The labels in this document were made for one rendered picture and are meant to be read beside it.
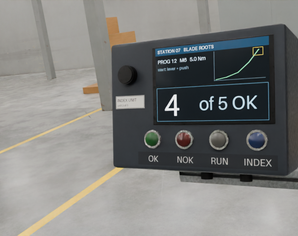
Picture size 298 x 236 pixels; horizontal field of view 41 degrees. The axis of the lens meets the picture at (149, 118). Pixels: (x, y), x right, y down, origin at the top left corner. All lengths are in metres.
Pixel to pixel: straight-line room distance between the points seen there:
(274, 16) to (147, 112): 7.55
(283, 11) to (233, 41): 7.51
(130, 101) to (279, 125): 0.22
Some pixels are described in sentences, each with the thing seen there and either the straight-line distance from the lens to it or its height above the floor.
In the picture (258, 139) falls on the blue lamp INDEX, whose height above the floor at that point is 1.12.
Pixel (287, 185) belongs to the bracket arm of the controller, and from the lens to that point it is 0.60.
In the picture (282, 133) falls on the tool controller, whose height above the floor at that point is 1.12.
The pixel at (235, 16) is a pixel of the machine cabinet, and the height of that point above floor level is 1.23.
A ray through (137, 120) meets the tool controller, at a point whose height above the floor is 1.14.
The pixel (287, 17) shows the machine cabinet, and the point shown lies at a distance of 8.03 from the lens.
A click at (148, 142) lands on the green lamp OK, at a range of 0.57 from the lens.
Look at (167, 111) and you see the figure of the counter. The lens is 0.56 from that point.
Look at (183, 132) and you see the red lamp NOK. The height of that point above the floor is 1.13.
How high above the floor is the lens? 1.27
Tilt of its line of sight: 13 degrees down
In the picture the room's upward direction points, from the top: 8 degrees counter-clockwise
